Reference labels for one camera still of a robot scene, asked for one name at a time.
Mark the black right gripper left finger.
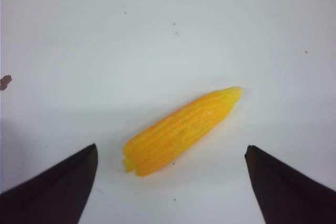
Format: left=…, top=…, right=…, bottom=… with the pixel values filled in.
left=1, top=144, right=98, bottom=223

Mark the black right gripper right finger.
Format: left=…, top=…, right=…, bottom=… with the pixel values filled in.
left=245, top=145, right=335, bottom=223

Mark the yellow corn cob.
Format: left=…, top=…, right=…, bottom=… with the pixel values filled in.
left=122, top=86, right=243, bottom=177

